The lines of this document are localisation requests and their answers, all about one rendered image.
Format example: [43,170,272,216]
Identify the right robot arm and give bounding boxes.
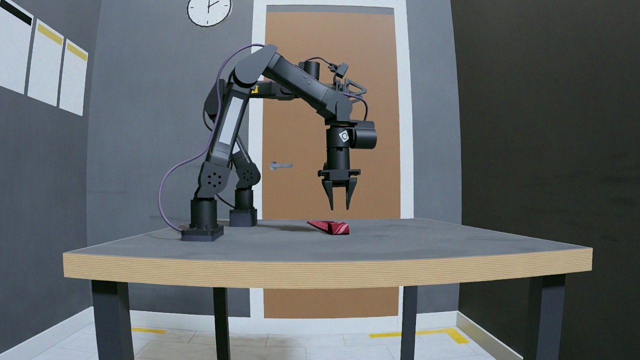
[181,44,377,236]

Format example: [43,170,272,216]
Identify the red striped necktie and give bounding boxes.
[307,221,350,235]

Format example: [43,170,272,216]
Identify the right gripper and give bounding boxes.
[317,148,361,211]

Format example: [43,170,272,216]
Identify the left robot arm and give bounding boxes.
[204,61,349,214]

